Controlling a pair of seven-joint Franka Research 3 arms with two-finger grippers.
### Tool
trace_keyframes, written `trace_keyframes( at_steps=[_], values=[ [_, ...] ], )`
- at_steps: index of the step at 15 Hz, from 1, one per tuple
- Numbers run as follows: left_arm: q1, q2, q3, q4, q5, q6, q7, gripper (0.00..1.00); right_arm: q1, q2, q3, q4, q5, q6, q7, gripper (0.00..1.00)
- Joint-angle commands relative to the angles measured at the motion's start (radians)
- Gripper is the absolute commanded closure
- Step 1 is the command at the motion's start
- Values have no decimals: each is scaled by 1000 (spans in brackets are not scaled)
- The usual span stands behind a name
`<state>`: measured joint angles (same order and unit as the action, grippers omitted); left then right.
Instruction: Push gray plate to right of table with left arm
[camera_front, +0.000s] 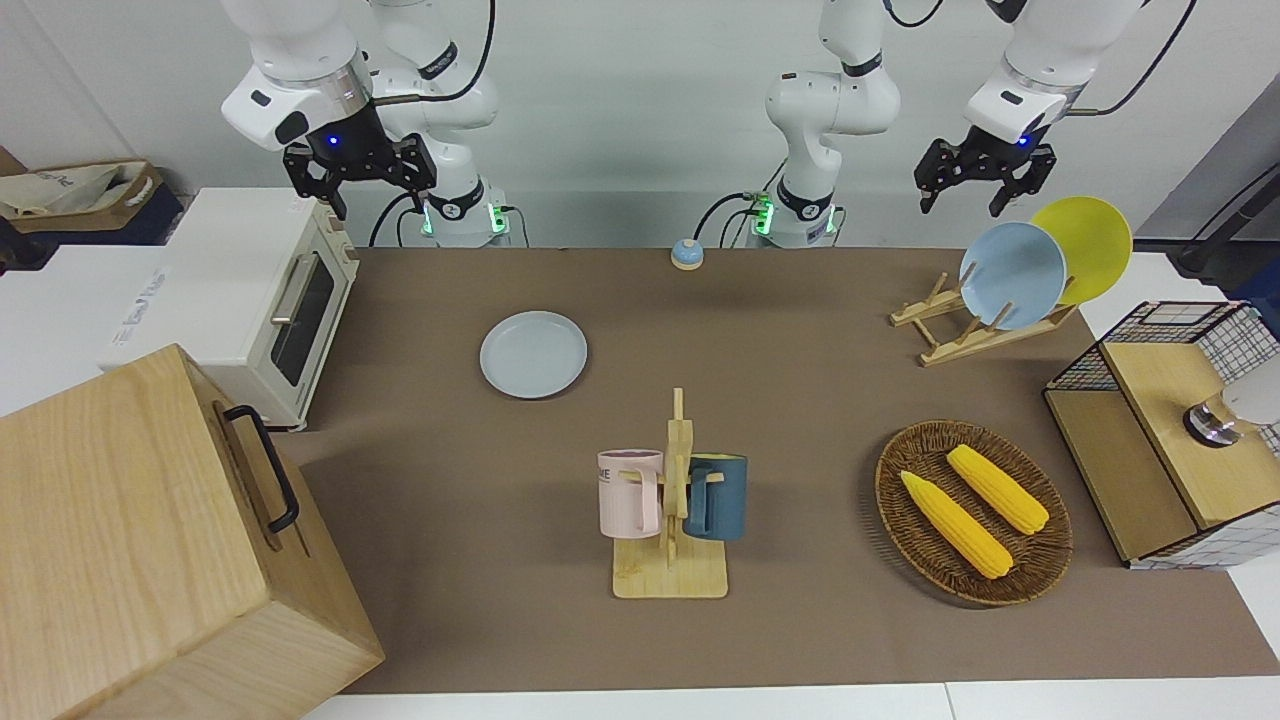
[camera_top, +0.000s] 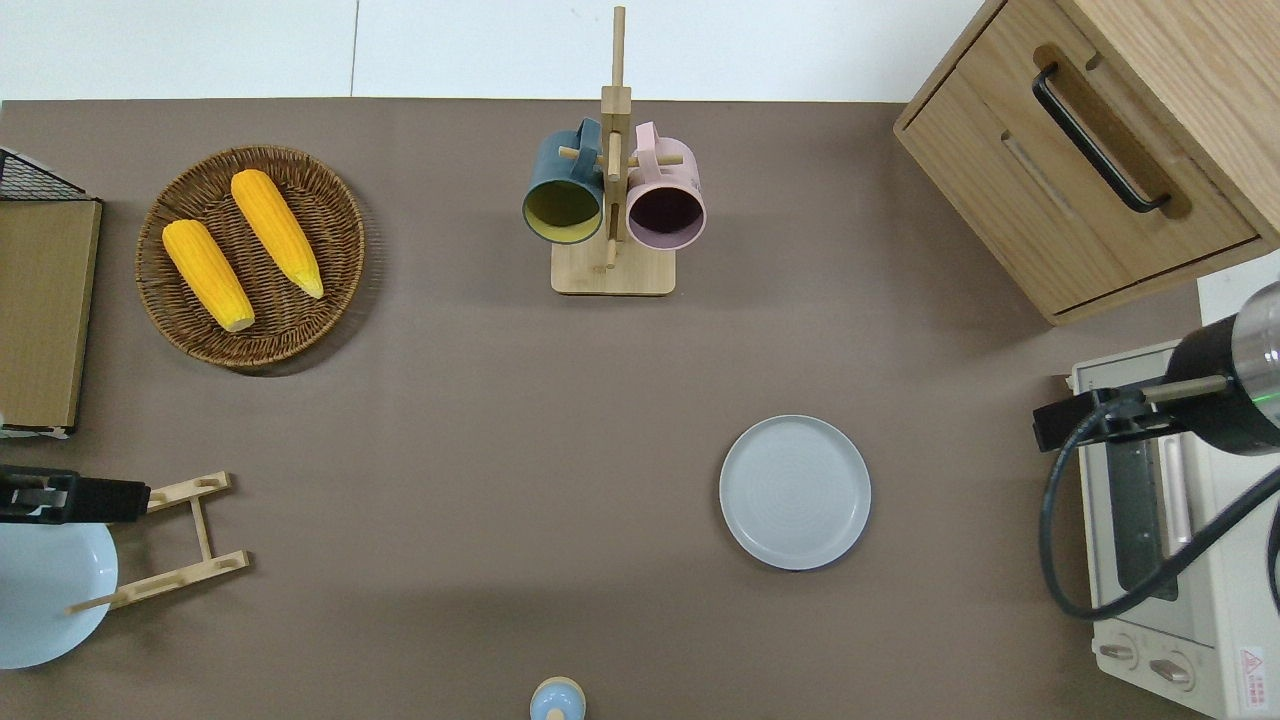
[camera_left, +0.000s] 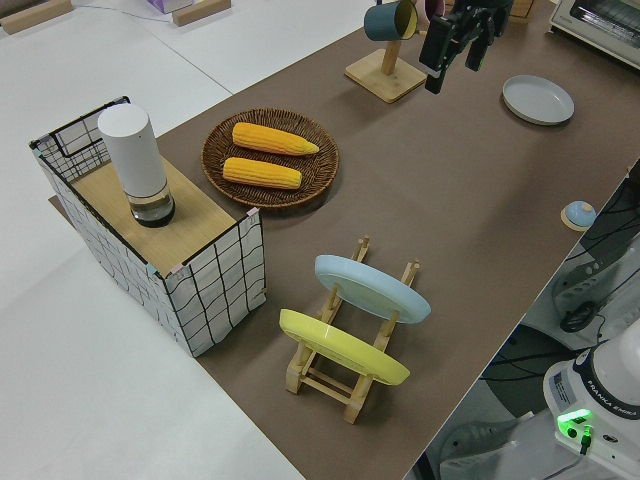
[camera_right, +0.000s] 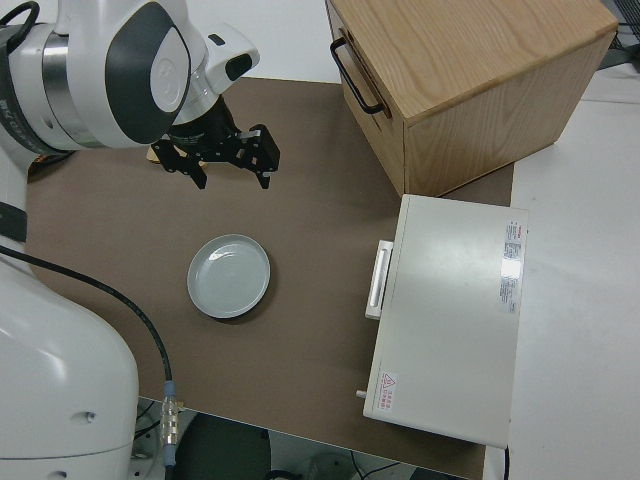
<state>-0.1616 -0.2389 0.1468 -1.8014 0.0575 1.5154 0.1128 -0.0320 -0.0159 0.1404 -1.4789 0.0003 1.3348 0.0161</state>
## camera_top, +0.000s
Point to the wooden drawer cabinet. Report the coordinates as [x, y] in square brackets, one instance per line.
[1000, 170]

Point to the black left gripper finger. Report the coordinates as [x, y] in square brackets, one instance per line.
[110, 502]

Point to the light blue plate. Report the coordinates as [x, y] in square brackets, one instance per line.
[40, 600]

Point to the wooden dish rack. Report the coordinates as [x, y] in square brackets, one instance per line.
[202, 528]

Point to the brown wicker basket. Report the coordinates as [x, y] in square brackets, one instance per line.
[330, 230]

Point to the small light blue round knob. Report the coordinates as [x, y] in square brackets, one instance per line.
[557, 700]

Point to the cream oven knob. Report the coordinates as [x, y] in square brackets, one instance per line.
[1172, 670]
[1117, 655]

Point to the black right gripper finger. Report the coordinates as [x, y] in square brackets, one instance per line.
[1060, 425]

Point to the long tapered yellow corn cob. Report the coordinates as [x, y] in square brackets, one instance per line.
[275, 230]

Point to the wooden mug tree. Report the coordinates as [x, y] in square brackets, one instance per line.
[612, 272]

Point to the dark blue mug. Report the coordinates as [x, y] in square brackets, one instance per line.
[555, 170]

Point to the shorter yellow corn cob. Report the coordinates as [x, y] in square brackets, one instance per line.
[207, 273]

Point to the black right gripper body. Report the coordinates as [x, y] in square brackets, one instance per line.
[1215, 415]

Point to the gray round plate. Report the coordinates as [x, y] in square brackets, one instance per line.
[795, 493]

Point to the pink mug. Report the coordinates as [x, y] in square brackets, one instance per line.
[670, 175]

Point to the cream toaster oven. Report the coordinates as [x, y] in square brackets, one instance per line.
[1240, 560]

